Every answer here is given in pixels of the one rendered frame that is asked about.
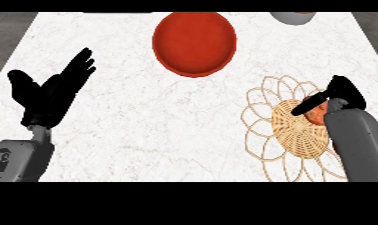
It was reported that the red bowl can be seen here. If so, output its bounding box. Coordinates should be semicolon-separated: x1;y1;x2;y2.
151;12;238;78

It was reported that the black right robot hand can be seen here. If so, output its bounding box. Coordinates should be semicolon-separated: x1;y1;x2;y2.
290;74;368;117

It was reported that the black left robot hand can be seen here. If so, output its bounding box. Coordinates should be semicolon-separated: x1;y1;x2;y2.
6;47;98;130

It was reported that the grey round container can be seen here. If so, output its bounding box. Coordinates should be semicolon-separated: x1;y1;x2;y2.
269;12;318;26

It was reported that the woven wicker placemat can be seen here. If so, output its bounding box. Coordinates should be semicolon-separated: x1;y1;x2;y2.
239;75;350;183

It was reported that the orange squash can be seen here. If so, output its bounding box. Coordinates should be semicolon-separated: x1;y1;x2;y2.
301;95;331;127

